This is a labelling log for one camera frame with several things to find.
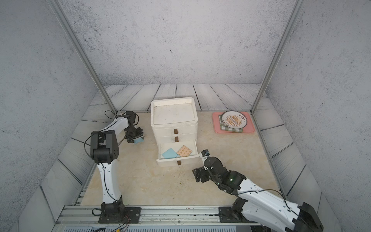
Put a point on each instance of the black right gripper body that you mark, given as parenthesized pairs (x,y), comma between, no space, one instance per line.
(216,180)

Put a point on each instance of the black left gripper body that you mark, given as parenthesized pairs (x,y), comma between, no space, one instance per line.
(133,133)

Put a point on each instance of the patterned sticky pad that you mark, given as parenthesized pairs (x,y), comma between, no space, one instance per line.
(138,140)
(169,154)
(184,152)

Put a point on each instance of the white bottom drawer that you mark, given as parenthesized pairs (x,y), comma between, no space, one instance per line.
(192,158)

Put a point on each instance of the white drawer cabinet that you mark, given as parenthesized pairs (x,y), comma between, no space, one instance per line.
(174,120)

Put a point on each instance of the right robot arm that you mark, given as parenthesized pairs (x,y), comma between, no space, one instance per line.
(264,206)

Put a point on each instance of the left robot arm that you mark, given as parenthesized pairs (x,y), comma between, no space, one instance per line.
(104,151)

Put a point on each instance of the green checkered cloth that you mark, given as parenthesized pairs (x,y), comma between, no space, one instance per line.
(223,127)

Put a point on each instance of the pink plastic tray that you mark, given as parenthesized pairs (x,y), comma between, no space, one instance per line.
(249,128)

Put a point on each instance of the white patterned plate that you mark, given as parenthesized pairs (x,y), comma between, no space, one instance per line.
(234,119)

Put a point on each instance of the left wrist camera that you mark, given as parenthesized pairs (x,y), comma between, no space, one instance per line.
(132,117)

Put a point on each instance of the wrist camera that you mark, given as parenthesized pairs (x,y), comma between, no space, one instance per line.
(132,117)
(204,155)

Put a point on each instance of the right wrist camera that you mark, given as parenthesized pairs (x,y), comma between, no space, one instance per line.
(204,155)

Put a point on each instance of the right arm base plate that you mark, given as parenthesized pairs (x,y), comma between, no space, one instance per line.
(229,214)

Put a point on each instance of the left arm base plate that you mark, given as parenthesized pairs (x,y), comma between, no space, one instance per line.
(116,212)

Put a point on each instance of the aluminium front rail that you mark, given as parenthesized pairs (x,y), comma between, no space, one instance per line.
(153,219)

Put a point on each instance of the aluminium frame post left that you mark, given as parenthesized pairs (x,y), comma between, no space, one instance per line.
(62,19)

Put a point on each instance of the aluminium frame post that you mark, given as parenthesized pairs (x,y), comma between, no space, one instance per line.
(62,19)
(298,6)

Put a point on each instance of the aluminium frame post right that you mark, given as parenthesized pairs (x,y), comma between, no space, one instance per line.
(298,6)

